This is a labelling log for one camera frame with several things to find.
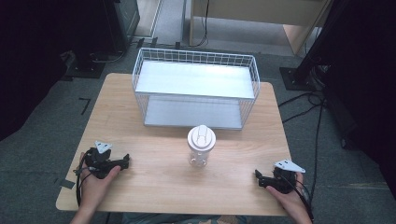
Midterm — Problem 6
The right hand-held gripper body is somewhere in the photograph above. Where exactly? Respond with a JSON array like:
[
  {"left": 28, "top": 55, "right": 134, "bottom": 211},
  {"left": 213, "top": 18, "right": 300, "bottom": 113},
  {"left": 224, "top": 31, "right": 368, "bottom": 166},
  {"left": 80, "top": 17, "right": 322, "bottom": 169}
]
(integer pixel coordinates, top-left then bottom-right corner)
[{"left": 270, "top": 159, "right": 307, "bottom": 195}]

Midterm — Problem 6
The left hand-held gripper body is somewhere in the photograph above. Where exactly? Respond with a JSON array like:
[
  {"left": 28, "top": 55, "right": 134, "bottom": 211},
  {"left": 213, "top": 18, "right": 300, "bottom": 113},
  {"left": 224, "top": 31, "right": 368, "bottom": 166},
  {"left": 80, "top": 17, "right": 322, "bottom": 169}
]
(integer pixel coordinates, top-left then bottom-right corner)
[{"left": 83, "top": 140, "right": 114, "bottom": 180}]

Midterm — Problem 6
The person's right hand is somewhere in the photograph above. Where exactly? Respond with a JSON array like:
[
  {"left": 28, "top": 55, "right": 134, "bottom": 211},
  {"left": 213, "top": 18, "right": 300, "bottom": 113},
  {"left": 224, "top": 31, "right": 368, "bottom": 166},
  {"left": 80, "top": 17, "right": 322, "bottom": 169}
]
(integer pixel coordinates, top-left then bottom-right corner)
[{"left": 265, "top": 172, "right": 308, "bottom": 217}]

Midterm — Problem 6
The person's left hand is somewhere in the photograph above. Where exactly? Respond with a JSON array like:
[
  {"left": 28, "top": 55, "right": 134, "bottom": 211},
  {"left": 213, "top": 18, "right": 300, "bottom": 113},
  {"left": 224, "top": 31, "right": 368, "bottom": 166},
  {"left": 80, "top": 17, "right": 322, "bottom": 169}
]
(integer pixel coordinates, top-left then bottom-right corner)
[{"left": 78, "top": 151, "right": 122, "bottom": 213}]

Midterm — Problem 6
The grey tape strip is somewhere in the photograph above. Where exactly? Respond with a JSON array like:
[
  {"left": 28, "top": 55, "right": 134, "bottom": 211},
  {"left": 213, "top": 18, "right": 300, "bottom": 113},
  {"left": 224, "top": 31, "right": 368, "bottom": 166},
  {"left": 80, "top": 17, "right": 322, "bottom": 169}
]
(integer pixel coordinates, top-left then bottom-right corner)
[{"left": 59, "top": 178, "right": 77, "bottom": 190}]

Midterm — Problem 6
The clear bottle with white lid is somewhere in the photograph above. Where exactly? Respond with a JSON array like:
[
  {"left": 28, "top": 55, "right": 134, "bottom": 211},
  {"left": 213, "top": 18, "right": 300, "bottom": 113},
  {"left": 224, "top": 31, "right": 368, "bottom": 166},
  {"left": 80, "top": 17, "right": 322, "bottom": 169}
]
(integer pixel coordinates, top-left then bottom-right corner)
[{"left": 186, "top": 124, "right": 217, "bottom": 168}]

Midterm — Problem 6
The person's clothing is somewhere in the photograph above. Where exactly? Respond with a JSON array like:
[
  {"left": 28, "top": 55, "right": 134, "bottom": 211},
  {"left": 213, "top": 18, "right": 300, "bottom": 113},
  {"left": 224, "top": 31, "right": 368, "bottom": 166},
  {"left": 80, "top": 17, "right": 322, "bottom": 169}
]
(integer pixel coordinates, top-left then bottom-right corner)
[{"left": 120, "top": 212, "right": 250, "bottom": 224}]

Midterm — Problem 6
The black stand base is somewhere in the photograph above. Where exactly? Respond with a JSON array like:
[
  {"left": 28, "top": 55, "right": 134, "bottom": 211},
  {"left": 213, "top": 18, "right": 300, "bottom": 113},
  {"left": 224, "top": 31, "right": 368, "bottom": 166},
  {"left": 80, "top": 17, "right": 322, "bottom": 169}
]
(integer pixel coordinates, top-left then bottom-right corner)
[
  {"left": 278, "top": 66, "right": 316, "bottom": 92},
  {"left": 64, "top": 50, "right": 106, "bottom": 79}
]

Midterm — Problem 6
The dark curtain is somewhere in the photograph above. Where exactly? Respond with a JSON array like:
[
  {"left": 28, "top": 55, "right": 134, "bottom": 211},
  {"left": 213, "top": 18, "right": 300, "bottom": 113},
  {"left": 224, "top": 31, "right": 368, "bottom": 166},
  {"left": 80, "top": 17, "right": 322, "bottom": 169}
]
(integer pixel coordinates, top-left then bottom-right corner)
[
  {"left": 300, "top": 0, "right": 396, "bottom": 200},
  {"left": 0, "top": 0, "right": 108, "bottom": 142}
]

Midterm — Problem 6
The dark cabinet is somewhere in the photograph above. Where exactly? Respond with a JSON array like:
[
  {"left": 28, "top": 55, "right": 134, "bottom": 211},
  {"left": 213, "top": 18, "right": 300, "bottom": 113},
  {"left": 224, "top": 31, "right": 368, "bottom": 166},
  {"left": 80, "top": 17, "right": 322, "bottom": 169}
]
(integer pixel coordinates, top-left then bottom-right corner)
[{"left": 98, "top": 0, "right": 142, "bottom": 54}]

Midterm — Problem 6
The light wooden desk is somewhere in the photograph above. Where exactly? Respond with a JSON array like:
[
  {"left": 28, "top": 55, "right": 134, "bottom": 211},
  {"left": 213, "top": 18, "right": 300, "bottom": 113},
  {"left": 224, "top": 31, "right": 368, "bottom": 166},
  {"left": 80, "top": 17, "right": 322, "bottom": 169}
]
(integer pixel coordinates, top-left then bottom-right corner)
[{"left": 189, "top": 0, "right": 332, "bottom": 56}]

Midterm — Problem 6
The right hand-held gripper cable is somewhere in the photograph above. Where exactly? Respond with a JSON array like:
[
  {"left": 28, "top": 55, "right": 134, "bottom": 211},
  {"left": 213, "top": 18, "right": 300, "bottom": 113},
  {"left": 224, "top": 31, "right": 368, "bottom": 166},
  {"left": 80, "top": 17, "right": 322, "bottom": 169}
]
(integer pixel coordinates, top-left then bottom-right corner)
[{"left": 276, "top": 174, "right": 316, "bottom": 224}]

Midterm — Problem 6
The hand-held gripper cable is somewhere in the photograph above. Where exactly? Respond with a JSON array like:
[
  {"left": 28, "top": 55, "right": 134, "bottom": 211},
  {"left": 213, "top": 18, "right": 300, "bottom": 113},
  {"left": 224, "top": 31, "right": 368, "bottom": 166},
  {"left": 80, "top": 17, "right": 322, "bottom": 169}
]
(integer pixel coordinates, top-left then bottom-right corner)
[
  {"left": 73, "top": 148, "right": 95, "bottom": 208},
  {"left": 276, "top": 174, "right": 316, "bottom": 224}
]

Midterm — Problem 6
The left hand-held gripper cable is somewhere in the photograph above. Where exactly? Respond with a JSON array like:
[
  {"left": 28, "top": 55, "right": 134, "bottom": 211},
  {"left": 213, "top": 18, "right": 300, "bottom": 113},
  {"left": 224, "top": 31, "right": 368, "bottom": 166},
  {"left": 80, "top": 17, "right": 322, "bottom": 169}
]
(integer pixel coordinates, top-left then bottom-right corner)
[{"left": 73, "top": 148, "right": 95, "bottom": 208}]

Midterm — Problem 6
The black floor cable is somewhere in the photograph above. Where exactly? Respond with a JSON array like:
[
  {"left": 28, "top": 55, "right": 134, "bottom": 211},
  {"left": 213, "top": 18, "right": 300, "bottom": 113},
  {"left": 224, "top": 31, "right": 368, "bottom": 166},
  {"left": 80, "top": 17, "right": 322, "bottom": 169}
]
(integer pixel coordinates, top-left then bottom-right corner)
[
  {"left": 277, "top": 90, "right": 327, "bottom": 125},
  {"left": 309, "top": 98, "right": 326, "bottom": 202}
]

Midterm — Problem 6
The white wire shelf rack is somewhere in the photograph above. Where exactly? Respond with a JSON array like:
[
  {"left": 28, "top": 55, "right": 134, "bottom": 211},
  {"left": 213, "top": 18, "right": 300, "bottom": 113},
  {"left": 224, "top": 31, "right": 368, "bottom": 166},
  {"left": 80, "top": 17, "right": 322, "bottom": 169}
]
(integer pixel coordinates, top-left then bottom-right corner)
[{"left": 131, "top": 47, "right": 262, "bottom": 131}]

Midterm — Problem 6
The black hanging cable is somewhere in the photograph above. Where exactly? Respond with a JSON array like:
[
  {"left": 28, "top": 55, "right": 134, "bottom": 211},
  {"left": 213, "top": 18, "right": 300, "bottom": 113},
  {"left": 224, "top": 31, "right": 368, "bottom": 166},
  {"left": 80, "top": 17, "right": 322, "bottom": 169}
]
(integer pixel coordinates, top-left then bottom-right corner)
[{"left": 190, "top": 0, "right": 210, "bottom": 49}]

